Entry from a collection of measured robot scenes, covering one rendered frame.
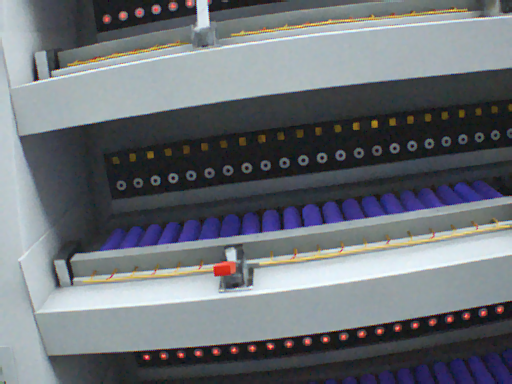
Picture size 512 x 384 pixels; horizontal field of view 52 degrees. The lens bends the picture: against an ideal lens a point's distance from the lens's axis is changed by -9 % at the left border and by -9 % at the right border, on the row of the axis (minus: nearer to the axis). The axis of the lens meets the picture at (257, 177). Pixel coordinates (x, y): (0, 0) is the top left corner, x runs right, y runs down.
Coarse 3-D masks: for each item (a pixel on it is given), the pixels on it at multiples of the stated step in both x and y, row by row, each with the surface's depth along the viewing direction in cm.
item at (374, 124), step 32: (288, 128) 61; (320, 128) 60; (352, 128) 61; (384, 128) 61; (416, 128) 61; (448, 128) 60; (480, 128) 60; (128, 160) 62; (160, 160) 62; (192, 160) 62; (224, 160) 62; (256, 160) 62; (288, 160) 62; (352, 160) 62; (384, 160) 62; (128, 192) 63; (160, 192) 63
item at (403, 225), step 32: (352, 224) 49; (384, 224) 49; (416, 224) 49; (448, 224) 48; (480, 224) 48; (96, 256) 50; (128, 256) 50; (160, 256) 50; (192, 256) 50; (256, 256) 50; (320, 256) 48
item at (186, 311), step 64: (192, 192) 62; (256, 192) 62; (64, 256) 50; (384, 256) 47; (448, 256) 45; (64, 320) 46; (128, 320) 45; (192, 320) 45; (256, 320) 45; (320, 320) 45; (384, 320) 45
